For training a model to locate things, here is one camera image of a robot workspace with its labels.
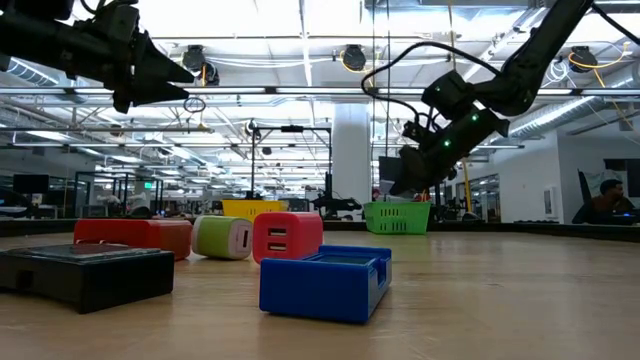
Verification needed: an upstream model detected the person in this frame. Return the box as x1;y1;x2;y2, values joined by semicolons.
571;178;640;225

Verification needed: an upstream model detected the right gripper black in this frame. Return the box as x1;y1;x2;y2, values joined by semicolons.
388;143;461;197

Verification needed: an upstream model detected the yellow plastic basket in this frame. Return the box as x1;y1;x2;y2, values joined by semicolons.
221;199;290;224

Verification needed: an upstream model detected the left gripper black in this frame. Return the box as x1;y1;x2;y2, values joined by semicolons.
87;0;195;114

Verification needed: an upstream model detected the pink-red dual USB charger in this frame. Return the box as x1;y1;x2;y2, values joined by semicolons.
252;211;325;265

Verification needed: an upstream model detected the small dark monitor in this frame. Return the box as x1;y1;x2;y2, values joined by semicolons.
12;173;51;196

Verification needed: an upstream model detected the blue case with screen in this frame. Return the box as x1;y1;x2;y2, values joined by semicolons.
258;244;393;325

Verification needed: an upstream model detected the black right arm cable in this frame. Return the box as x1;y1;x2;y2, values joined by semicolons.
360;40;504;131

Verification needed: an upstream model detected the black hanging cable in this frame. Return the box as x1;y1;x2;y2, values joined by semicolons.
383;0;393;157

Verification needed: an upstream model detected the black monitor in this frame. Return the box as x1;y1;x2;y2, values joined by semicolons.
378;155;419;196

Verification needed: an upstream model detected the large red charger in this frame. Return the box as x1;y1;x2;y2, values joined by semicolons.
73;217;194;261

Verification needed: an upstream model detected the green white charger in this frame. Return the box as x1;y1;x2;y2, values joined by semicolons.
191;214;254;261

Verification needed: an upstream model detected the black case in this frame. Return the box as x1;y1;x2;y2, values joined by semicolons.
0;243;176;315

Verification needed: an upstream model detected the black ceiling cable reel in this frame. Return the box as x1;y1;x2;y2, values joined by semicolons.
342;44;368;72
180;44;207;73
569;45;599;74

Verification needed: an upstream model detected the silver ventilation duct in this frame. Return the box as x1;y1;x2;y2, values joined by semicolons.
504;94;601;144

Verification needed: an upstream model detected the white pillar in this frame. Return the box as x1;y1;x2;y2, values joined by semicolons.
332;103;374;221

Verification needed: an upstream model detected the dark wall screen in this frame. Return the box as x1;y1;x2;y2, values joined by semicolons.
603;158;640;199

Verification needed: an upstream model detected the green plastic basket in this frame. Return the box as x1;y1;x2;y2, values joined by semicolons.
363;200;432;236

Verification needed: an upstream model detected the black distant rig frame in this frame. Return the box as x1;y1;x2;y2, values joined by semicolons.
248;123;334;221
74;171;165;219

